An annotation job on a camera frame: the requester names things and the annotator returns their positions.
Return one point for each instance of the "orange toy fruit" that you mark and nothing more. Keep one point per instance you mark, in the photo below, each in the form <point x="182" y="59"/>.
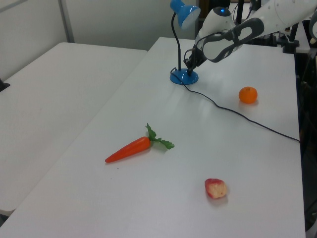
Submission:
<point x="248" y="95"/>

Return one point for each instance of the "black clamp on stand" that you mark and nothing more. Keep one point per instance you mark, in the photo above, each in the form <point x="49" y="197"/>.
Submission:
<point x="291" y="45"/>

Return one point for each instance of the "blue desk lamp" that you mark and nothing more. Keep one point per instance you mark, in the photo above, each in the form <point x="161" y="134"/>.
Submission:
<point x="183" y="77"/>

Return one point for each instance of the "red bitten apple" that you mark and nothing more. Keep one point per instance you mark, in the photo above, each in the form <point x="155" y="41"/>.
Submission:
<point x="216" y="189"/>

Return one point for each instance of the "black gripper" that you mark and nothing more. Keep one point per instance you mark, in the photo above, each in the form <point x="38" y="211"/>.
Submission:
<point x="195" y="55"/>

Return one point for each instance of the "black vertical pole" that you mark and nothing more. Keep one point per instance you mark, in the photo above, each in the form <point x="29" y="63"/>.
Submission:
<point x="239" y="11"/>

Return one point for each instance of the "black table clamp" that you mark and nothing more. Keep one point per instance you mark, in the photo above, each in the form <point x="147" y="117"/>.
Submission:
<point x="3" y="85"/>

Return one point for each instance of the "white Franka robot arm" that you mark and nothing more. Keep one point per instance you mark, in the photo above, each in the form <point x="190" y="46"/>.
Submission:
<point x="247" y="27"/>

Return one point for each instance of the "orange toy carrot green leaves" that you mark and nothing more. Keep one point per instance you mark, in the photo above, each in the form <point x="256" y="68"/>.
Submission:
<point x="131" y="150"/>

